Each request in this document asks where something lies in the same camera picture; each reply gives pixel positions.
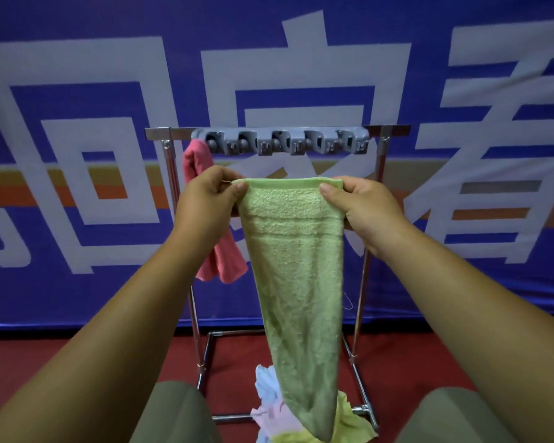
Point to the yellow-green cloth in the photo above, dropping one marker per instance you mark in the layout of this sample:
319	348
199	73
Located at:
351	422

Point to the green terry towel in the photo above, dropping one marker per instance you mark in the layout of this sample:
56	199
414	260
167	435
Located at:
300	290

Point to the person's right leg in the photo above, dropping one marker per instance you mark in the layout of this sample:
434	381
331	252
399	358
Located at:
452	417

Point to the pink towel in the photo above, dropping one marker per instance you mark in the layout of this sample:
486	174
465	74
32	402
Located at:
212	244

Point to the person's leg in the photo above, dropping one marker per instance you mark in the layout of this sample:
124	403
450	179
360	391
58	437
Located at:
177	415
452	417

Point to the person's left leg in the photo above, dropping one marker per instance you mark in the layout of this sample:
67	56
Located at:
177	415

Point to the blue printed banner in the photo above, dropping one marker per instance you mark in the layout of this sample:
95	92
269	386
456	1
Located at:
74	133

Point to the person's right thumb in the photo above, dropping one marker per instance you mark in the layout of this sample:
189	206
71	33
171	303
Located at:
332	194

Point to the light blue cloth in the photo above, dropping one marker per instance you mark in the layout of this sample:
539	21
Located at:
265	385

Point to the grey clip holder rail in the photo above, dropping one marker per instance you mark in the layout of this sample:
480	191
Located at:
281	140

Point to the metal drying rack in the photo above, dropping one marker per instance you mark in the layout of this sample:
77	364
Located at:
198	318

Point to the person's right forearm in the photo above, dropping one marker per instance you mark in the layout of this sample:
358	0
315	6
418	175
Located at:
478	325

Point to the person's left forearm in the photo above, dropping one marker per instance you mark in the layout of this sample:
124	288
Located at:
97	339

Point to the person's left hand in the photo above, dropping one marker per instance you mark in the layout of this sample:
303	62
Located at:
202	208

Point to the person's right hand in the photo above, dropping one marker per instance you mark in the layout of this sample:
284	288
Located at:
371	213

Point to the person's left thumb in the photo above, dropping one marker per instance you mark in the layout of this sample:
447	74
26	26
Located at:
239	191

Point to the pale pink cloth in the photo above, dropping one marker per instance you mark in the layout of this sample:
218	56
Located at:
270	419

